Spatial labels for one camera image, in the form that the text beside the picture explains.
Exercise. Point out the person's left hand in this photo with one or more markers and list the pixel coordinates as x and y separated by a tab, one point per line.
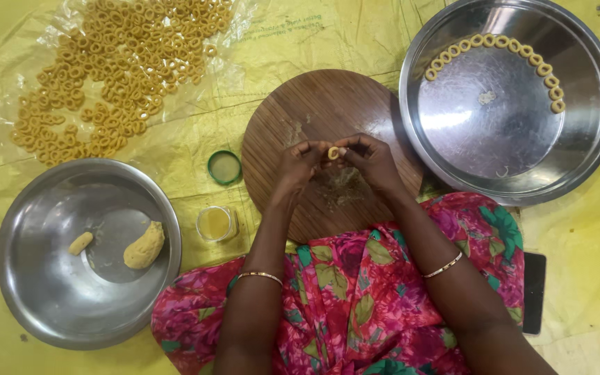
293	167

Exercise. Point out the person's right hand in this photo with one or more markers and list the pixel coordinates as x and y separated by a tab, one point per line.
374	162

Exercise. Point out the round wooden board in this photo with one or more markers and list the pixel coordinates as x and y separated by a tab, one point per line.
326	120

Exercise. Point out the green jar lid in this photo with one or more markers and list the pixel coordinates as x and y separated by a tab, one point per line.
224	167

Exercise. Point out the glass jar of oil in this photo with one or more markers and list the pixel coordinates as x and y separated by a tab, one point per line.
216	223

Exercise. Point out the clear plastic sheet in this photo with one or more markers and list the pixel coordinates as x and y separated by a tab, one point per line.
237	78

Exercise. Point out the gold bangle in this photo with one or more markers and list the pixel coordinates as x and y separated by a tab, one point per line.
261	275
443	266

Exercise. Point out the large steel plate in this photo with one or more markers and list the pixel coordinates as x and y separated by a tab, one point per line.
492	130

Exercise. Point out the pink floral dress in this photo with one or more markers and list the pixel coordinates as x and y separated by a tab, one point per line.
357	302

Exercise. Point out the large dough lump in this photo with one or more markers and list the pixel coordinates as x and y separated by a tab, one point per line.
145	247

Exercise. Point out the row of dough rings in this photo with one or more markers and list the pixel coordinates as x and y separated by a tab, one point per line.
526	52

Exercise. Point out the heap of dough rings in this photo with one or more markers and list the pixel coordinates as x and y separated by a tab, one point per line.
117	73

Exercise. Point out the black phone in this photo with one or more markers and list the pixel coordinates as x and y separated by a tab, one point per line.
534	291

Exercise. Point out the small dough piece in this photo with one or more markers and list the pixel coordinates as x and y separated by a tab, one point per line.
80	243

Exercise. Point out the steel bowl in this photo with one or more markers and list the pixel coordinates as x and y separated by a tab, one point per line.
71	271

